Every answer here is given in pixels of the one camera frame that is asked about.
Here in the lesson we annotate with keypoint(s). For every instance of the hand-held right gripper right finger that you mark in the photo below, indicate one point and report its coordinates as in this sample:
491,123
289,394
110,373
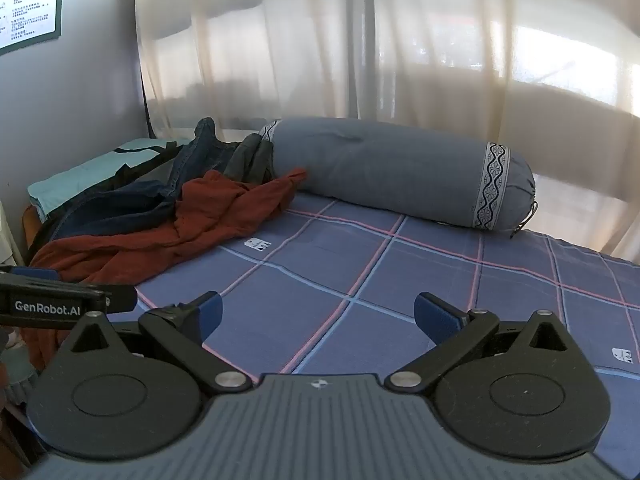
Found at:
434,316

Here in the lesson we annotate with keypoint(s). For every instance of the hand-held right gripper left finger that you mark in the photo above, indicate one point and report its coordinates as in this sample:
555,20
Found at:
212,310

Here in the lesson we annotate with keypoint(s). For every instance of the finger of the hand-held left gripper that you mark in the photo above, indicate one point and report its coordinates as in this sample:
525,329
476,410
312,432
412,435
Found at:
122,298

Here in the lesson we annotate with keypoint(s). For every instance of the rust red pants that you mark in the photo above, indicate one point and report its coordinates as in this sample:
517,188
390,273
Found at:
200,220

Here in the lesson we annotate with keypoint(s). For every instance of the blue plaid bed sheet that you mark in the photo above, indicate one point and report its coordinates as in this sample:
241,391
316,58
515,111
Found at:
350,270

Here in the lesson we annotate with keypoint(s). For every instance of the blue denim jeans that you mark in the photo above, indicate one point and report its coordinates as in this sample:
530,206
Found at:
125,200

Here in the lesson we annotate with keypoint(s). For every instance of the grey-blue bolster pillow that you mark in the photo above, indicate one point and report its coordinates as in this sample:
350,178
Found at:
390,170

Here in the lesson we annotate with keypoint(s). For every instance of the dark grey-green garment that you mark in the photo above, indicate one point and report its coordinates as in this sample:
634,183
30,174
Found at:
247,160

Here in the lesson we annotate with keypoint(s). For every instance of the wall poster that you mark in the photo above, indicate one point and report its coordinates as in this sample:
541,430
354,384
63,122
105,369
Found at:
27,0

